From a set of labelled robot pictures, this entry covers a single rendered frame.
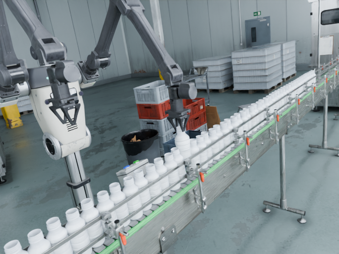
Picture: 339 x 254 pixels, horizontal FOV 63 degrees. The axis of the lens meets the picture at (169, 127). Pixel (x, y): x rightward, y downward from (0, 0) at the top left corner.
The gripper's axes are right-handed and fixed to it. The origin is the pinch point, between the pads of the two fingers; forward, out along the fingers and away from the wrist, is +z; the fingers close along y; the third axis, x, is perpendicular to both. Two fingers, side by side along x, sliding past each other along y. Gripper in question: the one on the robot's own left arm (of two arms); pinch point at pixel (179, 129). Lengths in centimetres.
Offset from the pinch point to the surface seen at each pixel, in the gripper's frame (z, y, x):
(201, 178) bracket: 19.5, -12.9, 4.9
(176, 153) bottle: 8.7, -2.3, 6.8
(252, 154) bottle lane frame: 35, -6, -59
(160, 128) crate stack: 69, 174, -163
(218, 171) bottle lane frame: 28.1, -6.6, -18.7
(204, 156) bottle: 17.3, -4.1, -10.7
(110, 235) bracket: 20, -7, 50
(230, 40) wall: -20, 523, -1014
